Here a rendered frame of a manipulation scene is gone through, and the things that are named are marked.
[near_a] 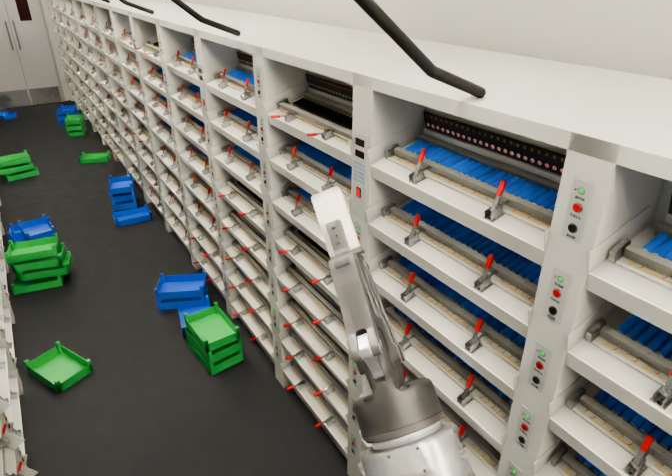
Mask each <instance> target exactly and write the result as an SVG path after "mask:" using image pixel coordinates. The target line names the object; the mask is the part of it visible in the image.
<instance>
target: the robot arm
mask: <svg viewBox="0 0 672 476"><path fill-rule="evenodd" d="M311 200H312V203H313V206H314V209H315V212H316V216H317V219H318V222H319V225H320V228H321V231H322V234H323V237H324V240H325V243H326V247H327V250H328V253H329V256H330V259H331V260H329V261H328V264H329V265H328V267H329V269H330V271H331V275H332V279H333V283H334V286H335V290H336V294H337V298H338V302H339V305H340V309H341V313H342V317H343V321H344V324H345V328H346V332H347V336H348V342H349V348H350V357H351V359H353V362H354V363H356V365H357V368H358V371H359V373H360V375H364V374H365V375H366V378H367V380H368V382H369V385H370V387H371V389H372V390H373V394H370V395H367V396H365V397H362V398H360V399H358V400H357V401H355V403H354V405H353V408H354V412H355V415H356V418H357V422H358V425H359V428H360V431H361V435H362V438H363V440H364V441H366V443H368V444H372V446H370V447H369V448H367V449H366V450H364V451H363V452H362V454H361V462H362V465H363V468H364V472H365V475H366V476H476V475H475V473H474V472H473V470H472V467H471V464H470V462H469V459H468V456H467V453H466V451H465V450H463V449H462V448H463V445H462V444H461V443H460V441H459V438H458V435H457V432H456V430H455V428H456V425H455V424H453V423H449V422H444V423H440V422H439V421H440V420H441V419H442V415H443V414H444V413H443V410H442V408H441V405H440V402H439V399H438V396H437V394H436V391H435V388H434V385H433V382H432V381H431V380H430V379H429V378H420V379H416V380H413V381H410V382H405V379H404V374H403V371H402V367H401V364H400V363H401V362H403V361H405V356H404V353H403V350H402V347H401V345H400V344H399V342H397V340H396V337H395V335H394V332H393V329H392V326H391V323H390V321H389V320H388V318H387V315H386V312H385V310H384V307H383V304H382V302H381V299H380V296H379V294H378V291H377V288H376V286H375V283H374V280H373V278H372V275H371V272H370V270H369V269H370V267H369V264H368V263H367V262H366V261H365V262H364V257H363V256H362V255H361V254H362V253H365V250H364V248H363V246H360V244H359V241H358V238H357V235H356V232H355V230H354V227H353V224H352V221H351V218H350V215H349V212H348V209H347V206H346V203H345V200H344V197H343V195H342V192H341V190H340V189H339V187H337V186H335V187H333V188H330V189H328V190H325V191H323V192H320V193H318V194H315V195H313V196H312V197H311Z"/></svg>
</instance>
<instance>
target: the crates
mask: <svg viewBox="0 0 672 476"><path fill-rule="evenodd" d="M56 113H57V119H58V122H59V126H65V127H66V131H67V134H68V137H74V136H85V133H86V130H87V129H86V125H85V124H86V123H85V119H84V116H83V112H81V114H79V113H78V109H77V106H76V104H74V105H71V106H63V104H61V107H60V108H59V109H56ZM110 157H111V155H110V151H109V150H108V152H107V153H91V154H84V152H82V156H81V157H78V159H79V163H80V164H91V163H106V162H108V161H109V159H110ZM129 174H130V175H129V176H120V177H112V175H109V177H110V180H109V186H108V189H109V193H110V197H111V202H112V203H113V208H114V210H112V215H113V219H114V222H115V224H116V226H117V227H122V226H126V225H131V224H135V223H140V222H144V221H149V220H153V218H152V213H151V211H150V210H149V209H148V207H147V204H144V207H139V208H136V207H137V202H136V196H135V188H134V183H133V177H132V173H129ZM0 175H3V176H4V178H5V179H6V180H7V181H8V182H10V181H14V180H18V179H23V178H27V177H32V176H36V175H39V171H38V168H37V167H36V168H35V167H34V166H33V163H31V160H30V156H29V154H27V151H26V150H24V153H18V154H12V155H7V156H1V157H0ZM130 208H134V209H130ZM123 209H129V210H125V211H120V212H114V211H117V210H123ZM18 224H19V225H14V226H13V225H12V223H10V224H9V226H10V229H9V232H8V233H7V234H8V237H9V241H8V243H9V247H8V250H7V252H4V256H5V259H6V262H7V264H10V265H11V268H12V271H13V273H15V274H16V277H15V280H14V284H11V287H12V290H13V293H14V295H17V294H22V293H28V292H33V291H38V290H43V289H48V288H54V287H59V286H63V282H64V275H66V274H70V271H71V266H72V261H73V259H72V256H71V252H70V251H67V254H66V249H65V245H64V242H62V243H60V242H59V238H58V235H57V233H56V231H55V227H54V226H52V225H51V221H50V218H49V217H47V218H46V217H45V214H43V215H42V218H38V219H35V220H31V221H27V222H23V223H21V221H18ZM13 242H15V243H13ZM59 244H60V245H61V246H59ZM206 280H207V278H206V271H205V270H202V273H201V274H186V275H170V276H163V273H160V280H159V282H158V285H157V288H155V289H154V291H155V296H156V300H157V305H158V310H168V309H178V312H179V318H180V323H181V329H182V334H183V339H184V338H187V343H188V348H189V349H190V350H191V351H192V353H193V354H194V355H195V356H196V357H197V359H198V360H199V361H200V362H201V364H202V365H203V366H204V367H205V368H206V370H207V371H208V372H209V373H210V374H211V376H212V375H214V374H216V373H218V372H220V371H222V370H224V369H226V368H228V367H230V366H232V365H234V364H236V363H238V362H240V361H242V360H244V359H243V350H242V340H241V337H240V331H239V327H238V326H235V325H234V324H233V323H232V322H231V320H230V319H229V318H228V317H227V316H226V315H225V313H224V312H223V311H222V310H221V309H220V308H219V306H218V303H217V302H213V304H214V306H212V307H211V304H210V300H209V296H208V294H207V292H208V287H207V281H206ZM55 344H56V346H55V347H54V348H52V349H50V350H49V351H47V352H45V353H44V354H42V355H40V356H39V357H37V358H35V359H34V360H32V361H29V360H28V359H27V360H25V361H24V363H25V366H26V369H27V371H28V373H30V374H31V375H33V376H34V377H36V378H37V379H39V380H40V381H42V382H43V383H44V384H46V385H47V386H49V387H50V388H52V389H53V390H55V391H56V392H58V393H59V394H60V393H61V392H63V391H64V390H66V389H67V388H69V387H70V386H72V385H73V384H75V383H76V382H78V381H79V380H81V379H82V378H84V377H85V376H87V375H88V374H90V373H91V372H93V371H94V370H93V367H92V363H91V360H90V359H87V360H85V359H84V358H82V357H80V356H79V355H77V354H75V353H74V352H72V351H70V350H69V349H67V348H65V347H64V346H62V345H61V343H60V341H57V342H55Z"/></svg>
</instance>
